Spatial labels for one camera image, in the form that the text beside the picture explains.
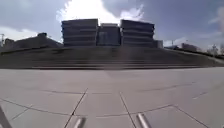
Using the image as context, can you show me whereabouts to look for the wide dark steps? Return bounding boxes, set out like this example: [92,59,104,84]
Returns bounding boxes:
[0,45,224,71]

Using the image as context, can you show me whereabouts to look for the pale paved plaza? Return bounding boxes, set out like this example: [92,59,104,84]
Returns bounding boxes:
[0,66,224,128]

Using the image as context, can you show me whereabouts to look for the dark layered building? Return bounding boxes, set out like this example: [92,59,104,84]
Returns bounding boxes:
[60,18,164,48]

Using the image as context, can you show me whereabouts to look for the robot's own part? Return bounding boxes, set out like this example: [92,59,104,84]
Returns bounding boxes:
[73,117,86,128]
[136,113,152,128]

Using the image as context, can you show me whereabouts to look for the low dark building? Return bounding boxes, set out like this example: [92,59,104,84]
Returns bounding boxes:
[2,32,64,50]

